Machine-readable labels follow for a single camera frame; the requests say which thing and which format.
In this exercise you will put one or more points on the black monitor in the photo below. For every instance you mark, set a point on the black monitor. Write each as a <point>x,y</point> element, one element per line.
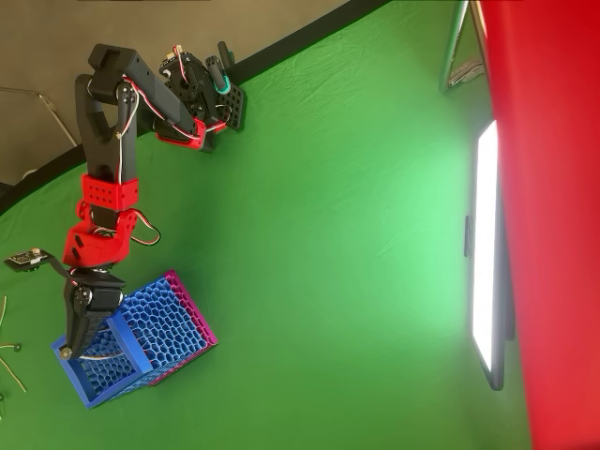
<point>485,234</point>

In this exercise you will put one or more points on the chrome tube stand frame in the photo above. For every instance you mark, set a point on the chrome tube stand frame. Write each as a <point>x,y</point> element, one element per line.
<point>452,47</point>

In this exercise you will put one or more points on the small camera board black bracket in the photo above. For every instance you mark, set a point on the small camera board black bracket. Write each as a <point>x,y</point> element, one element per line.
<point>25,259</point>

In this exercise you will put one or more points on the blue and pink mesh basket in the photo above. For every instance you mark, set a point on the blue and pink mesh basket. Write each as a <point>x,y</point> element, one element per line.
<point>159,319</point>

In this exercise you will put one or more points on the blurry red object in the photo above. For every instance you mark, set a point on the blurry red object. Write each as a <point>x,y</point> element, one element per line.
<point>553,187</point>

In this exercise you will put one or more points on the black perforated arm base plate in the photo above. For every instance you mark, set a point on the black perforated arm base plate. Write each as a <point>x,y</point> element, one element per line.
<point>234,108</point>

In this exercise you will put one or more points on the thin chrome floor tube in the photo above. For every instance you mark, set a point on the thin chrome floor tube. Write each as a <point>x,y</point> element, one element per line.
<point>56,117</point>

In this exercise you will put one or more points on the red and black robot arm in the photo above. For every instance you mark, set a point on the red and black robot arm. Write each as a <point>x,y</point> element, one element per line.
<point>103,140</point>

